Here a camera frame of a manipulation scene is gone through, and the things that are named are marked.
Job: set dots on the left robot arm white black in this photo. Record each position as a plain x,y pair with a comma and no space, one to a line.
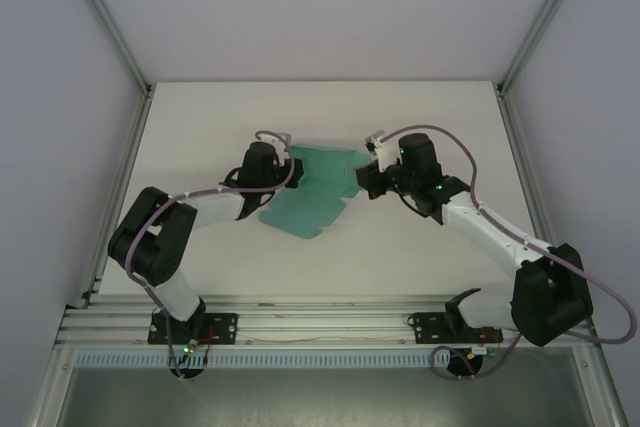
155,247

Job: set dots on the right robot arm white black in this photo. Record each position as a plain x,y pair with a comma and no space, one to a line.
550,297

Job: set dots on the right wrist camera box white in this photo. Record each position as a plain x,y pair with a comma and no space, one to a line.
386,152

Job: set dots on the aluminium side rail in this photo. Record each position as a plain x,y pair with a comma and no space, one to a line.
117,197
532,187

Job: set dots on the aluminium mounting rail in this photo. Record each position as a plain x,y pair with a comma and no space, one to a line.
320,319

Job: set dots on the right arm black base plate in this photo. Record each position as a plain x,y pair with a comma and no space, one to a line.
427,327

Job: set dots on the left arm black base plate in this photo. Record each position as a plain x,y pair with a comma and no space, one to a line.
222,327

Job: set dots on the aluminium frame post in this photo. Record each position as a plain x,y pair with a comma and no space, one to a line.
107,22
545,17

